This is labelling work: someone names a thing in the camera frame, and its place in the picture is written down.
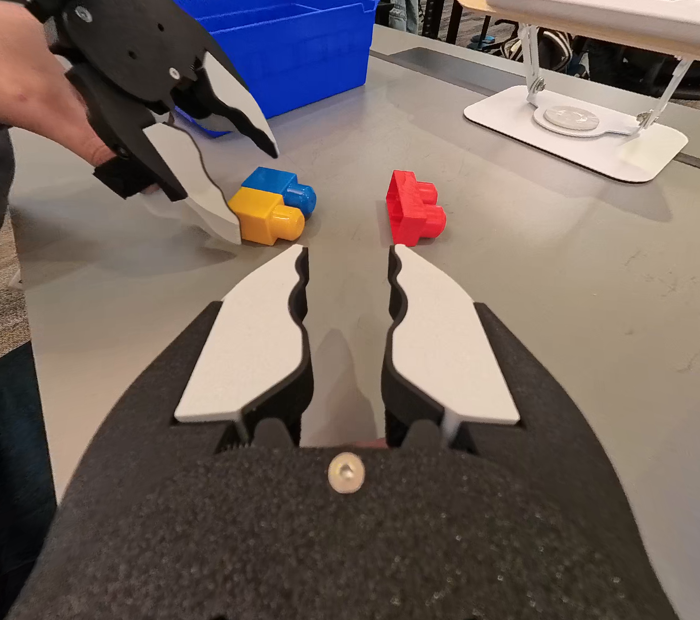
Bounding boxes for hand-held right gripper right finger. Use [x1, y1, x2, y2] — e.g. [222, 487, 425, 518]
[381, 244, 520, 448]

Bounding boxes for yellow toy block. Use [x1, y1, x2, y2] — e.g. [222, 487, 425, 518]
[227, 186, 306, 247]

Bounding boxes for person's left hand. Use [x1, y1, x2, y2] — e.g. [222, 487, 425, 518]
[0, 2, 118, 168]

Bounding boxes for blue one-stud block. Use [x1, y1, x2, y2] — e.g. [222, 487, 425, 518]
[241, 166, 318, 219]

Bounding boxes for person's dark trousers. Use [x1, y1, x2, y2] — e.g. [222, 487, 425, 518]
[0, 341, 58, 599]

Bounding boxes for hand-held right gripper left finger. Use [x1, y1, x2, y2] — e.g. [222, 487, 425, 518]
[174, 244, 315, 426]

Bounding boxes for blue plastic bin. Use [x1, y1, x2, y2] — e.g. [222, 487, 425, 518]
[155, 0, 380, 140]

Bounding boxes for white instruction stand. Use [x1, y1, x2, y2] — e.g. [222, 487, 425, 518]
[451, 0, 700, 183]

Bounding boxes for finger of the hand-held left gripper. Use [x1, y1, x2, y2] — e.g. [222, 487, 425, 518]
[134, 124, 244, 246]
[198, 50, 281, 160]

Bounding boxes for black white striped bag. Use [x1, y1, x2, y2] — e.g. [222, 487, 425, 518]
[495, 27, 575, 74]

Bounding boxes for red toy block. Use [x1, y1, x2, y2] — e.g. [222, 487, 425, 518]
[385, 170, 447, 247]

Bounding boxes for grey desk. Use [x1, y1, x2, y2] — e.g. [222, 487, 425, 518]
[8, 24, 700, 577]

